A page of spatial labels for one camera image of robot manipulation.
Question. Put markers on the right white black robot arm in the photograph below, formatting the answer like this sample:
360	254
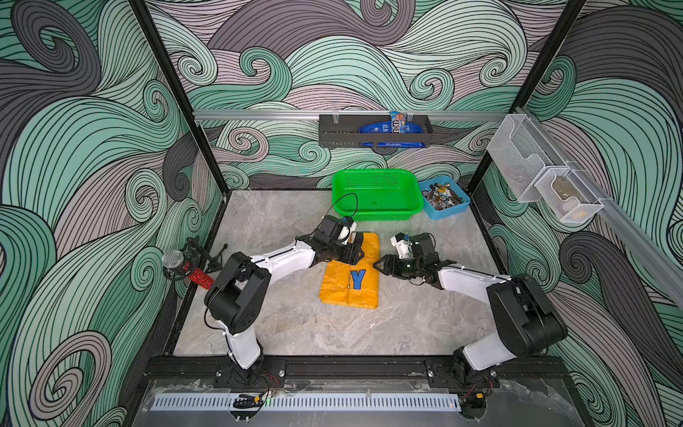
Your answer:
526	320

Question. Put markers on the aluminium rail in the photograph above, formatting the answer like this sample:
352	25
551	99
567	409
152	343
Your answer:
310	115
663	270

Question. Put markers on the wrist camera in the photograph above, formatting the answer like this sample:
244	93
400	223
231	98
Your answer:
348	226
402	244

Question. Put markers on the blue snack packet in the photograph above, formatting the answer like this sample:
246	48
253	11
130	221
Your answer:
396	124

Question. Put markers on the right aluminium rail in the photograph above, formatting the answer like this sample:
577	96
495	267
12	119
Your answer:
663	270

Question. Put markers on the black wall shelf tray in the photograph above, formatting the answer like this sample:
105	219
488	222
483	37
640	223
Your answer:
343	132

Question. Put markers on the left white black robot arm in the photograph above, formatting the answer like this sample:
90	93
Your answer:
236	297

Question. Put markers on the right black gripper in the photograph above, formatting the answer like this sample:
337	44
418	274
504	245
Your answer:
405	265

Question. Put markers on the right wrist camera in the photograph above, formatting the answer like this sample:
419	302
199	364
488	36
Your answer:
402	244

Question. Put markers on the yellow printed pillowcase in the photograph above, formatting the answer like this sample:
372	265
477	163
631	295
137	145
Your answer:
355	286

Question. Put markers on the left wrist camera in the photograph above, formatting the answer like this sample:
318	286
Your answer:
348	226

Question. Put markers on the blue bin of small parts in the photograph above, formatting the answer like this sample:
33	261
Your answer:
443	198

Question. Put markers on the green plastic basket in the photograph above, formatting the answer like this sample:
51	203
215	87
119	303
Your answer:
375	195

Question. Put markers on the small clear wall bin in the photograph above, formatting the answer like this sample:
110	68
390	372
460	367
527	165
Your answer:
568	196

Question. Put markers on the white slotted cable duct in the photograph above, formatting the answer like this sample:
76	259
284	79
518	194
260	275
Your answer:
325	401

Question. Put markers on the large clear wall bin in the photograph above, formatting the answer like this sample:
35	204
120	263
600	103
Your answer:
519	157

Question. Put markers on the back aluminium rail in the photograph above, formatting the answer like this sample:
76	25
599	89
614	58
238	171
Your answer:
310	115

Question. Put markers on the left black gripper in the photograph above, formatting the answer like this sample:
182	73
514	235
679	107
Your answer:
350	254

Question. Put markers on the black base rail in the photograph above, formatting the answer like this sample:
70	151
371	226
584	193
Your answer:
438	371

